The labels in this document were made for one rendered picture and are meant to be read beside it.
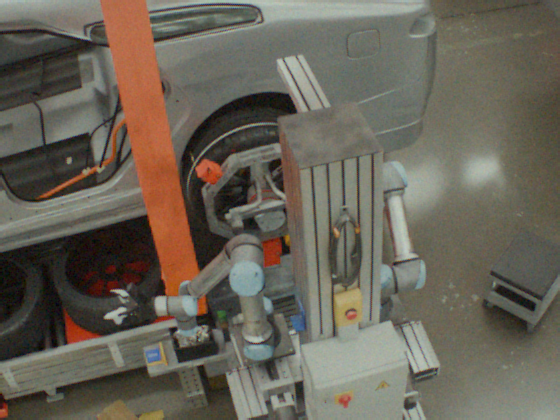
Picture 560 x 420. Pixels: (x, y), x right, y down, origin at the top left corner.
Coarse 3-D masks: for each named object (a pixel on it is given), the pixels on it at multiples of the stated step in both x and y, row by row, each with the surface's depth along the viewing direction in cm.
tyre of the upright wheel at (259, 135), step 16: (240, 112) 389; (256, 112) 390; (272, 112) 393; (208, 128) 389; (224, 128) 384; (256, 128) 379; (272, 128) 381; (192, 144) 394; (208, 144) 384; (224, 144) 377; (240, 144) 377; (256, 144) 380; (192, 160) 390; (224, 160) 381; (192, 176) 387; (192, 192) 389; (192, 208) 396; (208, 224) 405
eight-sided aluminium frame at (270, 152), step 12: (276, 144) 379; (240, 156) 376; (252, 156) 374; (264, 156) 375; (276, 156) 377; (228, 168) 374; (204, 192) 382; (216, 192) 381; (216, 216) 391; (216, 228) 396; (228, 228) 404; (276, 228) 414
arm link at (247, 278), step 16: (240, 256) 285; (256, 256) 286; (240, 272) 281; (256, 272) 281; (240, 288) 284; (256, 288) 284; (256, 304) 295; (256, 320) 301; (256, 336) 308; (272, 336) 313; (256, 352) 311; (272, 352) 312
